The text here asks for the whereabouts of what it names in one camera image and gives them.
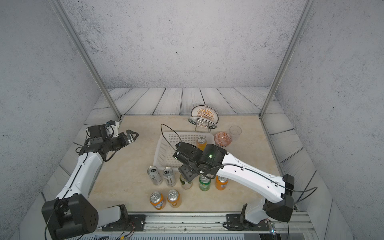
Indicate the orange fanta can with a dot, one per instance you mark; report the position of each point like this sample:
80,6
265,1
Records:
157,200
221,183

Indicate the white plastic basket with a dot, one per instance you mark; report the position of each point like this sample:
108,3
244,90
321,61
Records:
167,143

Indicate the aluminium rail frame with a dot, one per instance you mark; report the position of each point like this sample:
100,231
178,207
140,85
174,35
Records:
208,222

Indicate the clear plastic cup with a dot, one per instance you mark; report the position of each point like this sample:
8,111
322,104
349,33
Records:
235,132

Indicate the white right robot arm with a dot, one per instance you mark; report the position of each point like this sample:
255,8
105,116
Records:
214,161

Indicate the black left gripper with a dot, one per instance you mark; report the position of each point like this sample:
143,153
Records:
124,141

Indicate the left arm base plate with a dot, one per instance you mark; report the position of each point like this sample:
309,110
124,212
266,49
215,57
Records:
135,222

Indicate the right aluminium corner post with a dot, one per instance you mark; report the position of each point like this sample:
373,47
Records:
308,7

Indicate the small orange can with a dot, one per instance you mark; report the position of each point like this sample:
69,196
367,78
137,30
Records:
174,198

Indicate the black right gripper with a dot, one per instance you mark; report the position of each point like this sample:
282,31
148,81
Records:
183,170

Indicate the dark rimmed plate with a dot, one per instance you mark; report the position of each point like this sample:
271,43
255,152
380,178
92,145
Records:
202,123

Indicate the left aluminium corner post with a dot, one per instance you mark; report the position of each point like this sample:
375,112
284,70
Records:
69,28

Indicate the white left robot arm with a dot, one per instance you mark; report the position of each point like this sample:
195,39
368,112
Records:
71,214

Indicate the red patterned bowl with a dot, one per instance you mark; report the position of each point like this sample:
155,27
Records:
223,139

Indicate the aluminium corner post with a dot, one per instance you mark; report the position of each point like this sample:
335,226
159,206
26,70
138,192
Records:
308,7
69,28

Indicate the orange Fanta can back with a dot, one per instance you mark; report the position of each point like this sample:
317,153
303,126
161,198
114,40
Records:
157,200

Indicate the white Monster can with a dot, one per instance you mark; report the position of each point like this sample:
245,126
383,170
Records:
169,176
154,175

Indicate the orange Fanta can front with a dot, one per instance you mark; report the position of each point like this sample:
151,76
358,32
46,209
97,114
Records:
221,183

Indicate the metal wire plate stand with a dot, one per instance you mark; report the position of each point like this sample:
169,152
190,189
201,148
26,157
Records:
207,126

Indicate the green Sprite can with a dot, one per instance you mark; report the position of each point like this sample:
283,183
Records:
204,183

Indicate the decorated plate upright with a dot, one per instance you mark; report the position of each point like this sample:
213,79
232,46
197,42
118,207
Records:
206,112

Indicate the green gold-top can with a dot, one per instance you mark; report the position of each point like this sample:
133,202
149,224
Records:
185,184

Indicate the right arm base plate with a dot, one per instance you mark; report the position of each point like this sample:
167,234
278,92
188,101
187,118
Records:
237,222

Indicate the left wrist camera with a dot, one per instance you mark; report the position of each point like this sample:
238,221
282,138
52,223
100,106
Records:
112,128

